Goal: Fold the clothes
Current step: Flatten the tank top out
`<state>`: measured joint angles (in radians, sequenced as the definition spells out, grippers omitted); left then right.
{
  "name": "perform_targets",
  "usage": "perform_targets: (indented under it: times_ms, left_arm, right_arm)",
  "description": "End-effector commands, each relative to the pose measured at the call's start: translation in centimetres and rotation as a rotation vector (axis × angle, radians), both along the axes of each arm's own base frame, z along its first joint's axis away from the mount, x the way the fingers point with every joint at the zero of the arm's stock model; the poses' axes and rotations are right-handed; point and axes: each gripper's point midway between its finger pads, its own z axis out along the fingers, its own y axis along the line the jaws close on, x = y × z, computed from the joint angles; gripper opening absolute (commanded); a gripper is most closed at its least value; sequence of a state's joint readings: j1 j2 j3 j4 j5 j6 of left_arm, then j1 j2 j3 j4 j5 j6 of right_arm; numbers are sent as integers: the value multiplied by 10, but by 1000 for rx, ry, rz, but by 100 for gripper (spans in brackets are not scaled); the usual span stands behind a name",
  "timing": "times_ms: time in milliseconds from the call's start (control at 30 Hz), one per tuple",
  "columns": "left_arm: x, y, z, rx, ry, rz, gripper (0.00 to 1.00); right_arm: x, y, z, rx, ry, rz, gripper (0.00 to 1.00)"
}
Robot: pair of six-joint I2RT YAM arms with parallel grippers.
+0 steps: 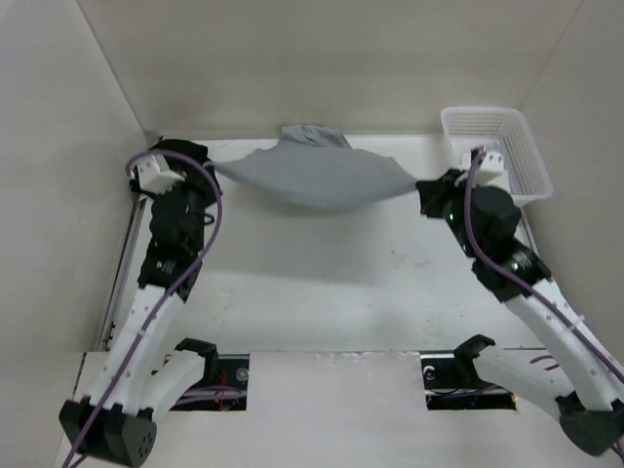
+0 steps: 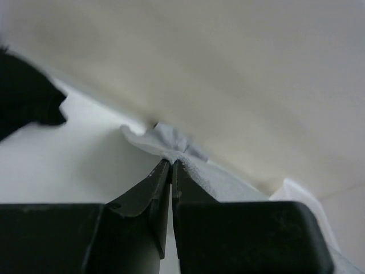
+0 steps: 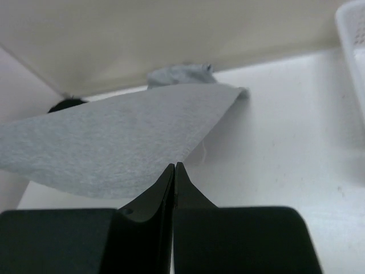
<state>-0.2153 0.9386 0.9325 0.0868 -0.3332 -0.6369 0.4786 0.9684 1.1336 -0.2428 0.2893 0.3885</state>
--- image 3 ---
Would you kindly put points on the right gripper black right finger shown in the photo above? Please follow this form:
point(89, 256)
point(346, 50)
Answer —
point(210, 239)

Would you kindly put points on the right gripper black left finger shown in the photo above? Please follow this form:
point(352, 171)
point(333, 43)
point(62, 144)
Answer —
point(140, 235)

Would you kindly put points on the grey tank top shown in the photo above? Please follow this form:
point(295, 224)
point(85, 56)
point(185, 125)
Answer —
point(117, 147)

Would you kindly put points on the folded black tank tops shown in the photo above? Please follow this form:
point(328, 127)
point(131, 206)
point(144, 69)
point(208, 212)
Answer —
point(67, 103)

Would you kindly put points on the white plastic basket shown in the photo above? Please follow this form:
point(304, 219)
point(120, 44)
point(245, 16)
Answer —
point(349, 20)

